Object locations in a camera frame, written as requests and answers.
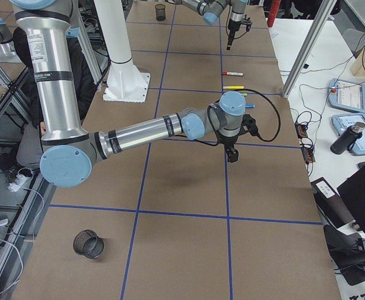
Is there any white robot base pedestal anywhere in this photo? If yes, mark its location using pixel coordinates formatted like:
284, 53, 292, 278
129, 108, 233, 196
94, 0, 151, 103

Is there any yellow marker pen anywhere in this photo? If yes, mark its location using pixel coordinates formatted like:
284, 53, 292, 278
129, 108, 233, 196
222, 86, 244, 90

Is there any black mesh cup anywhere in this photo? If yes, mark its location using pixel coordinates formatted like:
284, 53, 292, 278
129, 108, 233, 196
72, 229, 104, 259
155, 4, 166, 21

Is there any right black mesh cup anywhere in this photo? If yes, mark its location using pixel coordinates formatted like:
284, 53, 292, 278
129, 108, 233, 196
72, 229, 104, 259

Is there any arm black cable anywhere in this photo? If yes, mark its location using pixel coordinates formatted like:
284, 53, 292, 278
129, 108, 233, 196
207, 89, 281, 148

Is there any seated person in black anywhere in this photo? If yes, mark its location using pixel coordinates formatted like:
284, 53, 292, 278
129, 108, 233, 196
13, 27, 97, 169

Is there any black water bottle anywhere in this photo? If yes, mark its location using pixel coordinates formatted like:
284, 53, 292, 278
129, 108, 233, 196
330, 122, 365, 154

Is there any near blue teach pendant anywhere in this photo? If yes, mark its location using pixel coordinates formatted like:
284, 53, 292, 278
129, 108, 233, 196
330, 113, 365, 156

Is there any aluminium frame post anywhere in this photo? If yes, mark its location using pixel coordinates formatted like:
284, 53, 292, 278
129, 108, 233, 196
281, 0, 335, 98

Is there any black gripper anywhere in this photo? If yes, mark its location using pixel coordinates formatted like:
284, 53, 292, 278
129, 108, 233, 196
217, 114, 257, 163
226, 11, 252, 51

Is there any red cylinder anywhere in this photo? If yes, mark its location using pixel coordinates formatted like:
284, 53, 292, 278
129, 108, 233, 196
267, 0, 281, 28

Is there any red marker pen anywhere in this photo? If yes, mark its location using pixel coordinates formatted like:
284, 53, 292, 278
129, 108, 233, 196
221, 71, 244, 77

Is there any white power strip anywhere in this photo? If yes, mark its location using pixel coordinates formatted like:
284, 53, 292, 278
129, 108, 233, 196
7, 174, 29, 193

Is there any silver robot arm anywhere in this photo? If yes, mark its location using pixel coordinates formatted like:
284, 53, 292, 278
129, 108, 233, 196
171, 0, 253, 51
11, 1, 249, 188

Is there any blue teach pendant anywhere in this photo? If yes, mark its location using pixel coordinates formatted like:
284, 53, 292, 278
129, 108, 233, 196
330, 113, 365, 156
328, 78, 365, 113

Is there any left black mesh cup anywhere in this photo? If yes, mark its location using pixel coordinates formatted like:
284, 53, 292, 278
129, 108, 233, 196
155, 4, 166, 21

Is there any far blue teach pendant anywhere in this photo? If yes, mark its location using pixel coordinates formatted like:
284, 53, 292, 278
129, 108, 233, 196
328, 78, 365, 113

